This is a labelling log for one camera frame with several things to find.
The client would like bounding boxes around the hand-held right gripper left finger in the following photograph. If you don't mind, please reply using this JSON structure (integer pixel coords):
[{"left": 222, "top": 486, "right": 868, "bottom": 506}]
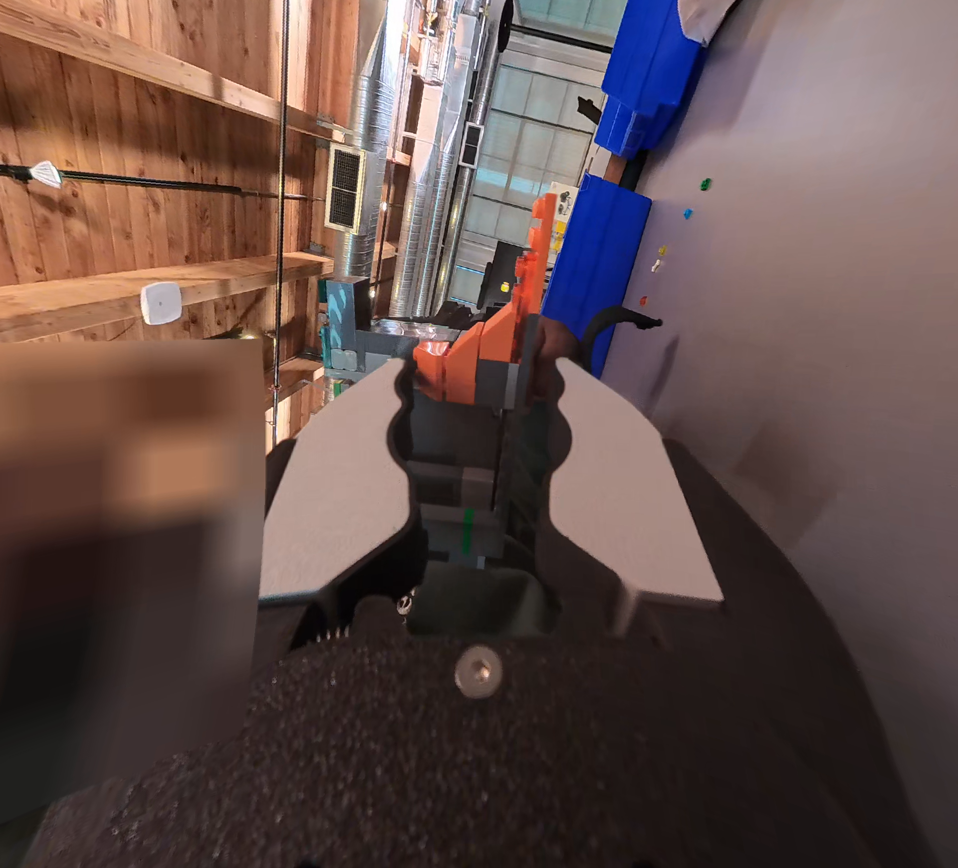
[{"left": 258, "top": 359, "right": 433, "bottom": 603}]

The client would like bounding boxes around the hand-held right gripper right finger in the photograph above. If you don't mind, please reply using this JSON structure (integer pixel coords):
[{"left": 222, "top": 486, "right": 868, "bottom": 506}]
[{"left": 535, "top": 358, "right": 725, "bottom": 639}]

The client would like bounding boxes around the grey tan lego building model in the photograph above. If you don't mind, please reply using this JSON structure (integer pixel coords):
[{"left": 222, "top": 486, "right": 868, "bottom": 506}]
[{"left": 322, "top": 191, "right": 571, "bottom": 571}]

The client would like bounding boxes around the grey desk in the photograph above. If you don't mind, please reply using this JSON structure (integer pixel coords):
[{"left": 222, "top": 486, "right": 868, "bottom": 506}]
[{"left": 595, "top": 0, "right": 958, "bottom": 868}]

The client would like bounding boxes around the person's left hand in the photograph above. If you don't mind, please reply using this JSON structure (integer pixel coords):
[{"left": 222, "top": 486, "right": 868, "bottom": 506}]
[{"left": 536, "top": 314, "right": 582, "bottom": 403}]

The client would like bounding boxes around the blue plastic bin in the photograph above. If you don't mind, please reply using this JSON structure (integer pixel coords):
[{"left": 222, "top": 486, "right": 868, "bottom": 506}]
[
  {"left": 595, "top": 0, "right": 723, "bottom": 154},
  {"left": 540, "top": 172, "right": 652, "bottom": 379}
]

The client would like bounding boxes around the white ceiling device box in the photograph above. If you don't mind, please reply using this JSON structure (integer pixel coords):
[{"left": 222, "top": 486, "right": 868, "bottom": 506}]
[{"left": 141, "top": 282, "right": 183, "bottom": 325}]

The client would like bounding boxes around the ceiling spot light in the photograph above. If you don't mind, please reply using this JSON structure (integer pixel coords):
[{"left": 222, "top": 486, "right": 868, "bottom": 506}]
[{"left": 0, "top": 159, "right": 64, "bottom": 190}]

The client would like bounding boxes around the silver ventilation duct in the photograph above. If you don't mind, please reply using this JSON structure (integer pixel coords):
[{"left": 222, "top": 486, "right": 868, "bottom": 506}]
[{"left": 352, "top": 0, "right": 498, "bottom": 330}]

